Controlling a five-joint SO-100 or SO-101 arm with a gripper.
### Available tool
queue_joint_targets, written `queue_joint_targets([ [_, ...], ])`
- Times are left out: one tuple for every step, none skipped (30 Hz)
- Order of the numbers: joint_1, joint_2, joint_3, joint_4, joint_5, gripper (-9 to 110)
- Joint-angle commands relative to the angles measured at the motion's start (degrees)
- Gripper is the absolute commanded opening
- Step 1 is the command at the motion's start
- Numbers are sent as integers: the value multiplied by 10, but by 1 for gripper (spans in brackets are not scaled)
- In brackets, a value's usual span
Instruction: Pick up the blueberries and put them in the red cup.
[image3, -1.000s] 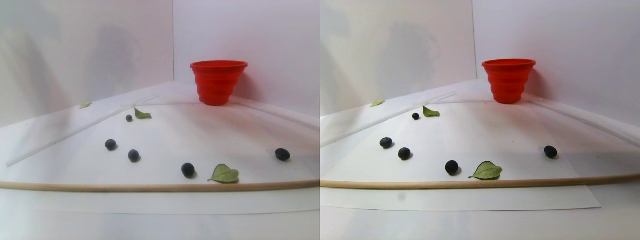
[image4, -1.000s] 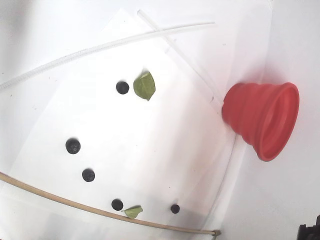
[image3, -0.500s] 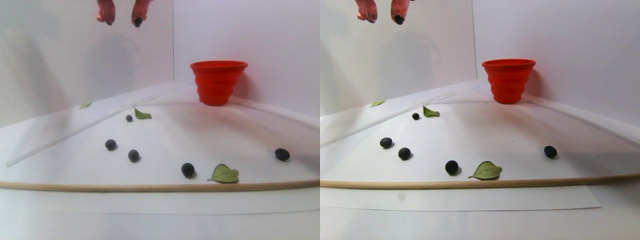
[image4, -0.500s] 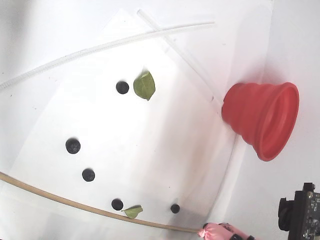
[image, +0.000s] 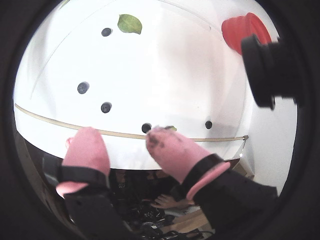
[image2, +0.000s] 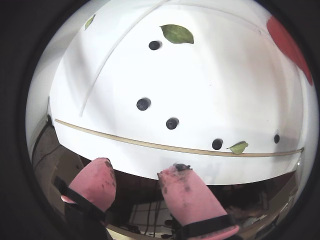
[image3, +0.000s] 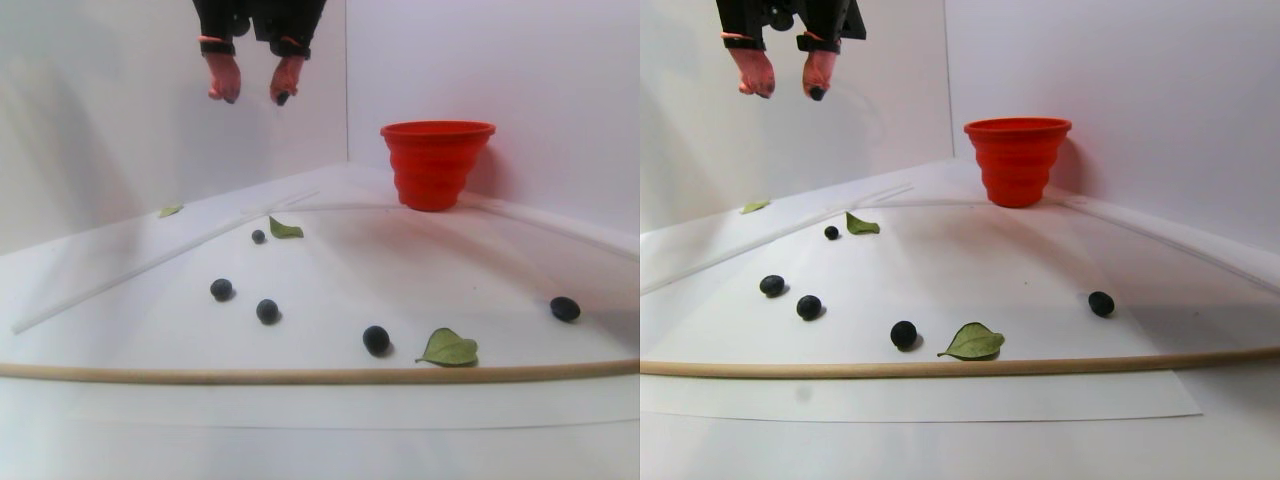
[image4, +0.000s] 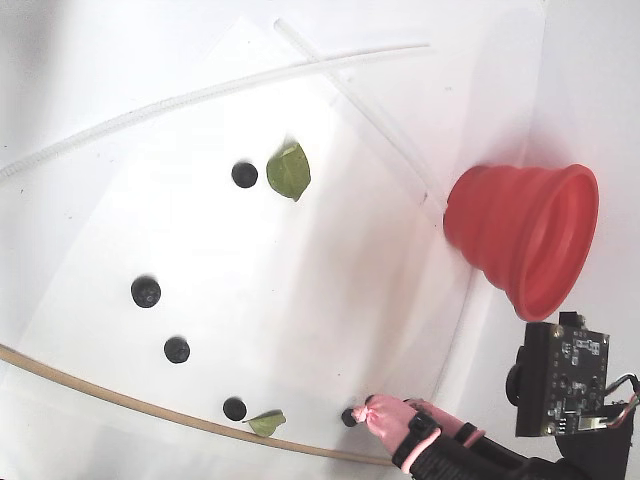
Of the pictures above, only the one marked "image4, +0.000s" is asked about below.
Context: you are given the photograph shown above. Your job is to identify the straight translucent plastic tube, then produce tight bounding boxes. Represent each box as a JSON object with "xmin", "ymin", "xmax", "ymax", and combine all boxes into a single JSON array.
[{"xmin": 272, "ymin": 17, "xmax": 449, "ymax": 214}]

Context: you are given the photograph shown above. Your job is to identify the thin multicolour camera wires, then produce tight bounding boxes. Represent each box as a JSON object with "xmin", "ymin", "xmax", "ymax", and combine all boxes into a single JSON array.
[{"xmin": 602, "ymin": 373, "xmax": 640, "ymax": 419}]

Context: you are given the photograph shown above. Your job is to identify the thin wooden rod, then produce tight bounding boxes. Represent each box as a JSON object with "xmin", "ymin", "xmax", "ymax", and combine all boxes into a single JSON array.
[{"xmin": 0, "ymin": 342, "xmax": 399, "ymax": 467}]

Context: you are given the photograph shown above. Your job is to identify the pink-tipped black gripper finger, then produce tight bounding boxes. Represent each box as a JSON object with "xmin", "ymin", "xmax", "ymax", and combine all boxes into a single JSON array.
[
  {"xmin": 418, "ymin": 401, "xmax": 490, "ymax": 450},
  {"xmin": 352, "ymin": 394, "xmax": 532, "ymax": 480}
]

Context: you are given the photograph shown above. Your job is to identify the white paper sheet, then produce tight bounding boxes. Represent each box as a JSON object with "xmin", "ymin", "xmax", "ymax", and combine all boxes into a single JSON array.
[{"xmin": 0, "ymin": 17, "xmax": 474, "ymax": 480}]

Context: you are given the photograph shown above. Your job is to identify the black camera circuit board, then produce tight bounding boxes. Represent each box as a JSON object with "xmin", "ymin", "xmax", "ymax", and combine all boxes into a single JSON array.
[{"xmin": 503, "ymin": 310, "xmax": 614, "ymax": 439}]

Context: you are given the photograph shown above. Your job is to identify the red collapsible silicone cup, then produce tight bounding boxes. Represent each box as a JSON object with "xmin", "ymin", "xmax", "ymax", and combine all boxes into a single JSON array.
[{"xmin": 442, "ymin": 162, "xmax": 600, "ymax": 322}]

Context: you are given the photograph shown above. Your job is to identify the black round knob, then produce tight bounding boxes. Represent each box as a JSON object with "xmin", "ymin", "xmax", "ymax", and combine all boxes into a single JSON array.
[{"xmin": 231, "ymin": 161, "xmax": 260, "ymax": 190}]

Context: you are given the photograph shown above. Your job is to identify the green leaf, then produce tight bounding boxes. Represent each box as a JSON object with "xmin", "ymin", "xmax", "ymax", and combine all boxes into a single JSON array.
[
  {"xmin": 265, "ymin": 141, "xmax": 312, "ymax": 203},
  {"xmin": 243, "ymin": 409, "xmax": 288, "ymax": 438}
]

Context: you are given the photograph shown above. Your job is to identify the long braided translucent tube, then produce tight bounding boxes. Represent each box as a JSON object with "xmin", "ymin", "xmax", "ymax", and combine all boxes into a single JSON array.
[{"xmin": 0, "ymin": 42, "xmax": 432, "ymax": 185}]

